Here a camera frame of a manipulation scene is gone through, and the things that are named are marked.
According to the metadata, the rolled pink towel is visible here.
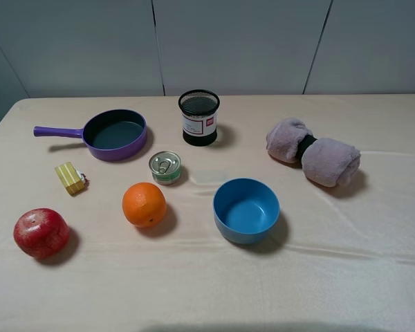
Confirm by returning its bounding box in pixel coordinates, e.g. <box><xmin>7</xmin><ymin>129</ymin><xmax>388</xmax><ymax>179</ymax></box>
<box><xmin>266</xmin><ymin>118</ymin><xmax>361</xmax><ymax>187</ymax></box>

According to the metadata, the orange fruit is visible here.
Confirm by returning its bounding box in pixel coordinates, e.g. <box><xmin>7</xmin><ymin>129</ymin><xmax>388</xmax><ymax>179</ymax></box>
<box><xmin>122</xmin><ymin>183</ymin><xmax>167</xmax><ymax>228</ymax></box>

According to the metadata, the purple frying pan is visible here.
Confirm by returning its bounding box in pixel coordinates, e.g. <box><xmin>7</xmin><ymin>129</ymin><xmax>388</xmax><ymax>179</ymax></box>
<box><xmin>33</xmin><ymin>109</ymin><xmax>147</xmax><ymax>162</ymax></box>

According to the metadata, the small tin can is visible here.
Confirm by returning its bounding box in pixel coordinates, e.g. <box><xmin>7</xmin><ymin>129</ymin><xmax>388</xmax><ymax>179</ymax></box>
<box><xmin>149</xmin><ymin>151</ymin><xmax>181</xmax><ymax>185</ymax></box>

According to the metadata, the black mesh pen holder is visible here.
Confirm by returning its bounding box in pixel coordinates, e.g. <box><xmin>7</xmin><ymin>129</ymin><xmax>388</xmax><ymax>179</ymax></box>
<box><xmin>178</xmin><ymin>89</ymin><xmax>220</xmax><ymax>147</ymax></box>

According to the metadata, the yellow toy cake slice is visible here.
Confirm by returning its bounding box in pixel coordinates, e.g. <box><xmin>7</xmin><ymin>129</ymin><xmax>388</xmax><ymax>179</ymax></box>
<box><xmin>55</xmin><ymin>162</ymin><xmax>88</xmax><ymax>196</ymax></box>

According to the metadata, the blue plastic bowl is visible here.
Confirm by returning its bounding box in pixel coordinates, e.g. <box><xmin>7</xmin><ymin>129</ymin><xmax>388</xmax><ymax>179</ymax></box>
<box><xmin>212</xmin><ymin>178</ymin><xmax>281</xmax><ymax>245</ymax></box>

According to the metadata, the red apple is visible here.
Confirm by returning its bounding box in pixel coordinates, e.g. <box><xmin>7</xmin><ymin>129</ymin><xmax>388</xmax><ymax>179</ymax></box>
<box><xmin>13</xmin><ymin>208</ymin><xmax>70</xmax><ymax>260</ymax></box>

